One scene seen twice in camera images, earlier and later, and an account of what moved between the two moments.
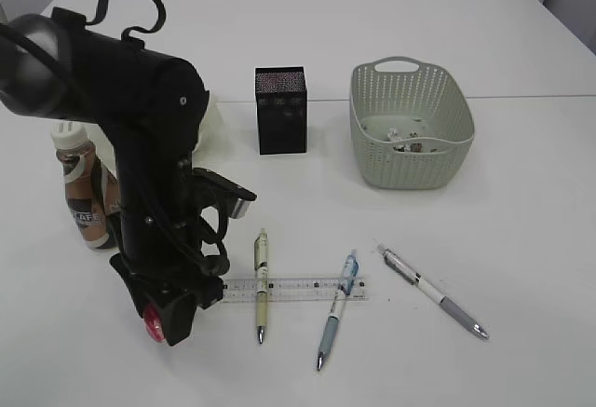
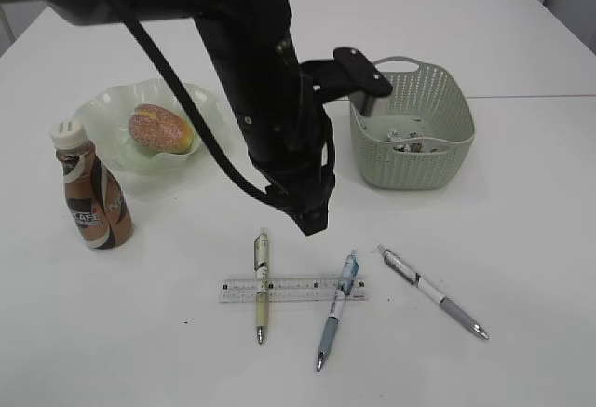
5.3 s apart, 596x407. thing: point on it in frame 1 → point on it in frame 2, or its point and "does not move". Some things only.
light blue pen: x=336 y=308 does not move
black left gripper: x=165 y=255 → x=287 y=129
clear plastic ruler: x=308 y=290 does not move
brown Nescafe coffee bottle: x=92 y=188 does not move
